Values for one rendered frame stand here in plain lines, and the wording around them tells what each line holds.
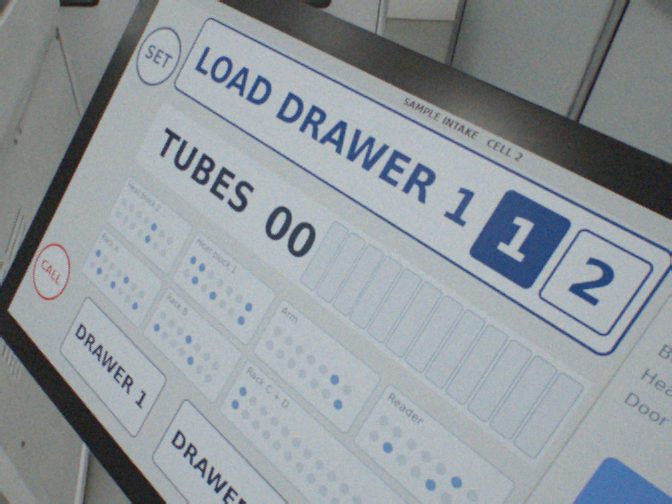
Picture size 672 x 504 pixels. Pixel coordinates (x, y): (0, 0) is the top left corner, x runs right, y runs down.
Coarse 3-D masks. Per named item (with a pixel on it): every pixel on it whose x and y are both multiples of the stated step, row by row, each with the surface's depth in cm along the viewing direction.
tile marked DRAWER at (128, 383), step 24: (96, 312) 37; (72, 336) 38; (96, 336) 37; (120, 336) 36; (72, 360) 38; (96, 360) 37; (120, 360) 36; (144, 360) 35; (96, 384) 37; (120, 384) 36; (144, 384) 35; (120, 408) 35; (144, 408) 34
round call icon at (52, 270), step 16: (48, 240) 41; (48, 256) 40; (64, 256) 40; (32, 272) 41; (48, 272) 40; (64, 272) 39; (32, 288) 41; (48, 288) 40; (64, 288) 39; (48, 304) 40
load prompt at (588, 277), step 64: (192, 64) 36; (256, 64) 33; (256, 128) 33; (320, 128) 31; (384, 128) 29; (384, 192) 28; (448, 192) 27; (512, 192) 25; (448, 256) 27; (512, 256) 25; (576, 256) 24; (640, 256) 23; (576, 320) 24
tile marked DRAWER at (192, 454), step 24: (192, 408) 33; (168, 432) 33; (192, 432) 32; (216, 432) 32; (168, 456) 33; (192, 456) 32; (216, 456) 31; (240, 456) 31; (168, 480) 33; (192, 480) 32; (216, 480) 31; (240, 480) 30; (264, 480) 30
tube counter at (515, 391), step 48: (288, 192) 31; (288, 240) 31; (336, 240) 29; (336, 288) 29; (384, 288) 28; (432, 288) 27; (384, 336) 28; (432, 336) 26; (480, 336) 25; (432, 384) 26; (480, 384) 25; (528, 384) 24; (576, 384) 23; (528, 432) 24
